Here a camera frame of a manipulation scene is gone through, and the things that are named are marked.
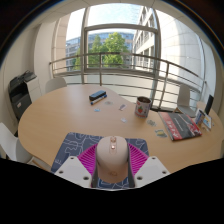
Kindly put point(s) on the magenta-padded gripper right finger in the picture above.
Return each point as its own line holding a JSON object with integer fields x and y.
{"x": 149, "y": 170}

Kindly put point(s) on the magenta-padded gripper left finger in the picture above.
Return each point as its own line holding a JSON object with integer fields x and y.
{"x": 75, "y": 170}

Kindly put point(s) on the pale pink computer mouse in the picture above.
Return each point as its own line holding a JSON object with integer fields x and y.
{"x": 112, "y": 160}

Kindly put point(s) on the dark blue patterned mouse pad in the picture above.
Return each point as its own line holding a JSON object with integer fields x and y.
{"x": 75, "y": 143}

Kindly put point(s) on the red magazine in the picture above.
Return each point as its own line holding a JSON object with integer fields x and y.
{"x": 180, "y": 126}

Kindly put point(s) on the white chair with wooden legs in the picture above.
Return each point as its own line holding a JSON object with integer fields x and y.
{"x": 11, "y": 145}

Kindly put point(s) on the blue pen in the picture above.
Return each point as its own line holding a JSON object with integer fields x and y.
{"x": 99, "y": 99}

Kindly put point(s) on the black rectangular case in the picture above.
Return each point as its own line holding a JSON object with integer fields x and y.
{"x": 97, "y": 94}

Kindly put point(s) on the black speaker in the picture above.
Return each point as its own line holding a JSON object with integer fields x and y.
{"x": 209, "y": 104}

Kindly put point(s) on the black and white printer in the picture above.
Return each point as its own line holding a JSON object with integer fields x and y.
{"x": 20, "y": 93}

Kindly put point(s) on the metal balcony railing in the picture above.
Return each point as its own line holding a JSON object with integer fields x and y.
{"x": 100, "y": 54}

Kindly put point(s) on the green tree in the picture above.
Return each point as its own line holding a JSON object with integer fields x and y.
{"x": 113, "y": 46}

